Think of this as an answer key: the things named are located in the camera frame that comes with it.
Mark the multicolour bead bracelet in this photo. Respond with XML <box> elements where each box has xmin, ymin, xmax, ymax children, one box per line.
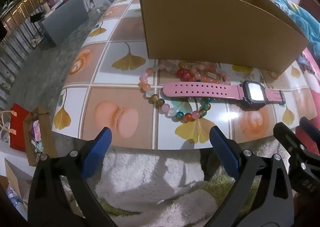
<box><xmin>139</xmin><ymin>64</ymin><xmax>213</xmax><ymax>120</ymax></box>

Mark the brown paper bag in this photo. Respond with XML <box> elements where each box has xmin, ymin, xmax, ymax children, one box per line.
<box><xmin>23</xmin><ymin>107</ymin><xmax>58</xmax><ymax>167</ymax></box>

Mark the pink floral blanket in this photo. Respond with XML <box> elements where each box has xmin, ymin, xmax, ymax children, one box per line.
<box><xmin>295</xmin><ymin>49</ymin><xmax>320</xmax><ymax>157</ymax></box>

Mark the blue blanket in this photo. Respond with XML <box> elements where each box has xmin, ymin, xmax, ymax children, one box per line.
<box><xmin>275</xmin><ymin>0</ymin><xmax>320</xmax><ymax>50</ymax></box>

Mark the pink strap wristwatch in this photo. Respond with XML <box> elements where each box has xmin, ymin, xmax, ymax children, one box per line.
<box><xmin>162</xmin><ymin>80</ymin><xmax>286</xmax><ymax>112</ymax></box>

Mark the grey storage box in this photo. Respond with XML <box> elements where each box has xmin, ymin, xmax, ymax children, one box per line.
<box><xmin>41</xmin><ymin>0</ymin><xmax>90</xmax><ymax>47</ymax></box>

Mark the small gold chain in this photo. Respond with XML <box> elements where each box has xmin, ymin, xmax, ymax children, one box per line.
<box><xmin>237</xmin><ymin>72</ymin><xmax>256</xmax><ymax>80</ymax></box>

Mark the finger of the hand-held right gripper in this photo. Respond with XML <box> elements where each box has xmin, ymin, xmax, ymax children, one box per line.
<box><xmin>273</xmin><ymin>122</ymin><xmax>320</xmax><ymax>194</ymax></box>
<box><xmin>300</xmin><ymin>117</ymin><xmax>320</xmax><ymax>152</ymax></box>

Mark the brown cardboard box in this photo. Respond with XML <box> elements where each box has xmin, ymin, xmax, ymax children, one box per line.
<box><xmin>138</xmin><ymin>0</ymin><xmax>310</xmax><ymax>75</ymax></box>

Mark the pink orange bead bracelet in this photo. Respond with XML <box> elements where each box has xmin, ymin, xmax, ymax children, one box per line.
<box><xmin>159</xmin><ymin>59</ymin><xmax>232</xmax><ymax>86</ymax></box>

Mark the metal railing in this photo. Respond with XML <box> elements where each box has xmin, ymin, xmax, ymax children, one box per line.
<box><xmin>0</xmin><ymin>0</ymin><xmax>54</xmax><ymax>97</ymax></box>

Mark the red gift bag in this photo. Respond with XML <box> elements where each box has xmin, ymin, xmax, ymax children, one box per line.
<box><xmin>9</xmin><ymin>103</ymin><xmax>32</xmax><ymax>152</ymax></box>

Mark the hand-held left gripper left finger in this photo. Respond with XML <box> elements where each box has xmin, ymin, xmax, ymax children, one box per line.
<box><xmin>27</xmin><ymin>127</ymin><xmax>118</xmax><ymax>227</ymax></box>

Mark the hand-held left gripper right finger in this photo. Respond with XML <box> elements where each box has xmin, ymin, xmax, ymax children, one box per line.
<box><xmin>205</xmin><ymin>126</ymin><xmax>294</xmax><ymax>227</ymax></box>

